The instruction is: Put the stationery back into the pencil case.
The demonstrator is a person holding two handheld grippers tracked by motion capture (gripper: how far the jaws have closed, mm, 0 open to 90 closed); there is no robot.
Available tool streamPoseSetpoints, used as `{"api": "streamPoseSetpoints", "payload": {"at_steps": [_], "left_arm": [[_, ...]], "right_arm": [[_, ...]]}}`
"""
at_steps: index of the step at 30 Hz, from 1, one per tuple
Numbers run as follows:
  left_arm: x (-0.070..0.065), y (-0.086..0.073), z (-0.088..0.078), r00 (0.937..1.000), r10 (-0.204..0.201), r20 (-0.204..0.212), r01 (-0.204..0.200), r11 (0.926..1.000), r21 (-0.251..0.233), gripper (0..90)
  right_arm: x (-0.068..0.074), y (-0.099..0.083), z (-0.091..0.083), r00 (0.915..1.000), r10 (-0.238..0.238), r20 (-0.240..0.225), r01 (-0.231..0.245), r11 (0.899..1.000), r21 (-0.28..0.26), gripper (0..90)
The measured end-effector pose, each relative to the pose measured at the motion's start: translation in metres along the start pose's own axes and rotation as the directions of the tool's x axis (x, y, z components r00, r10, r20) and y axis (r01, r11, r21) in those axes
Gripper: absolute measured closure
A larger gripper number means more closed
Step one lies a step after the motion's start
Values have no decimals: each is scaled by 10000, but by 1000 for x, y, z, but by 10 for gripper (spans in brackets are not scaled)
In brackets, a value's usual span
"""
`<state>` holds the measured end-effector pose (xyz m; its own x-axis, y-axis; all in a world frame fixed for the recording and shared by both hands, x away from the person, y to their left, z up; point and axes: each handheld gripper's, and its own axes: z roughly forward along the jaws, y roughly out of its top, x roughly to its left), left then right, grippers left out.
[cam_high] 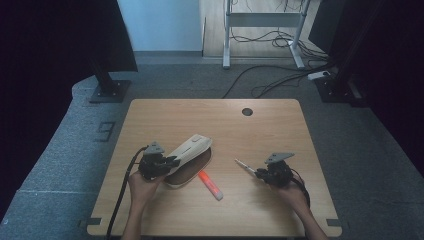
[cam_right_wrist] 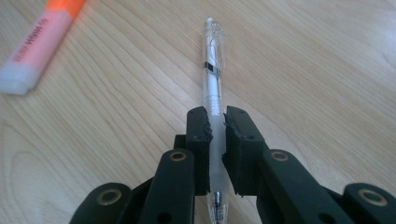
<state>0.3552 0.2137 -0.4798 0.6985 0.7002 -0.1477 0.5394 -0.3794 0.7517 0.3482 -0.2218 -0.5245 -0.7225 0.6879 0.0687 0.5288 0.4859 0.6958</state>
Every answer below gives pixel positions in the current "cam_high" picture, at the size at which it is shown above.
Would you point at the beige pencil case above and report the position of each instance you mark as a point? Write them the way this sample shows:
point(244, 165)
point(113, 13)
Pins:
point(190, 151)

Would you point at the black curtain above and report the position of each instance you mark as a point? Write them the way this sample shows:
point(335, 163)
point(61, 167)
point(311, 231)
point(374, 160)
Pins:
point(393, 66)
point(50, 50)

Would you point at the person's left hand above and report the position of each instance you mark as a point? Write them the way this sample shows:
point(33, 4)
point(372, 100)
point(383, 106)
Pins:
point(143, 191)

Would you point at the orange highlighter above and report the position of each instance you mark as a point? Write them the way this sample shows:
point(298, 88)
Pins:
point(210, 186)

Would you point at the black tape strip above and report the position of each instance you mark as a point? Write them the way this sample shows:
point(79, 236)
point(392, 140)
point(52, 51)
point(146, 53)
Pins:
point(335, 222)
point(93, 221)

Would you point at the white metal desk frame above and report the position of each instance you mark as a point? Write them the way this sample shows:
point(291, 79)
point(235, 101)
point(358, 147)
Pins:
point(263, 19)

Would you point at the person's right hand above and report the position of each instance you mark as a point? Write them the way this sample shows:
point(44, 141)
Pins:
point(293, 196)

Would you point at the white power strip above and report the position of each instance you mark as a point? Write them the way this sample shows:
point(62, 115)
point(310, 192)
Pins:
point(318, 75)

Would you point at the black metal stand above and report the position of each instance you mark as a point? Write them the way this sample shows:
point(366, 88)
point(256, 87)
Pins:
point(336, 88)
point(108, 90)

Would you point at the silver pen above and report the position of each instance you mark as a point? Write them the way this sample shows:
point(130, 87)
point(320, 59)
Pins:
point(245, 166)

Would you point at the black round table grommet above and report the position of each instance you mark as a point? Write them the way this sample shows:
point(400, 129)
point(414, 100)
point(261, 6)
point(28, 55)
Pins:
point(247, 111)

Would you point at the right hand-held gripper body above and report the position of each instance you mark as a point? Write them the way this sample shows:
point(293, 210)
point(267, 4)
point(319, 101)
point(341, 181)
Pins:
point(280, 173)

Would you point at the black tape floor mark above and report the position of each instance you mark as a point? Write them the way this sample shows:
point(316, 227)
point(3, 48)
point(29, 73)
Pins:
point(106, 131)

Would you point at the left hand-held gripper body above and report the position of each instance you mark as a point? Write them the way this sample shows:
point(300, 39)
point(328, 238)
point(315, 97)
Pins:
point(151, 165)

